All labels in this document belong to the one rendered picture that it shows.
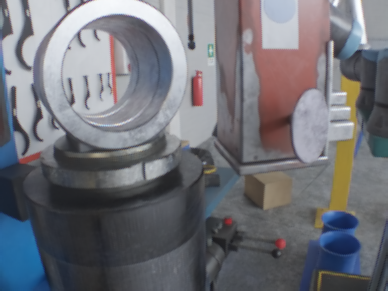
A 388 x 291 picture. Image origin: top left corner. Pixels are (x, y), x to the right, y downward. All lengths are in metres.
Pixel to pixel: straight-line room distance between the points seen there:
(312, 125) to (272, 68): 0.07
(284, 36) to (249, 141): 0.11
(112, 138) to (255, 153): 0.15
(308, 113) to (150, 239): 0.19
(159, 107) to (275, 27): 0.14
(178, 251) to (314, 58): 0.25
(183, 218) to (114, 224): 0.07
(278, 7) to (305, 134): 0.13
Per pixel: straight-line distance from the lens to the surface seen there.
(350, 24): 0.64
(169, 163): 0.31
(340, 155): 2.90
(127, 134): 0.30
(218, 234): 1.05
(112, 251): 0.29
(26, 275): 0.84
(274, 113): 0.33
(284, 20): 0.33
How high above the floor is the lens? 1.60
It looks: 15 degrees down
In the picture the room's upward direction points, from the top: 2 degrees counter-clockwise
